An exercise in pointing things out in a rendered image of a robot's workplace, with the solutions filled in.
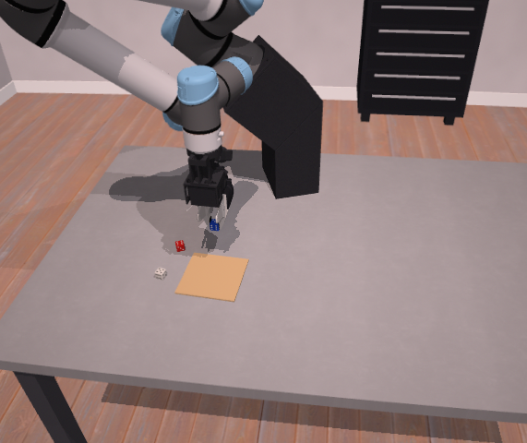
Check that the red die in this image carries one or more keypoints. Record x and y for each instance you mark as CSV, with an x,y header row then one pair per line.
x,y
180,245

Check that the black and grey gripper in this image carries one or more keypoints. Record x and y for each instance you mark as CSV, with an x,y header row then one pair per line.
x,y
208,187

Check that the orange mat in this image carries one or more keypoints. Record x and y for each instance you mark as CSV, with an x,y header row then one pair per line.
x,y
213,277

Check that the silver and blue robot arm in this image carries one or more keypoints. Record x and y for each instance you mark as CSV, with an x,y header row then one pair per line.
x,y
200,91

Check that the white die with black pips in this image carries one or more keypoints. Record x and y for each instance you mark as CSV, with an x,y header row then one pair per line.
x,y
160,273

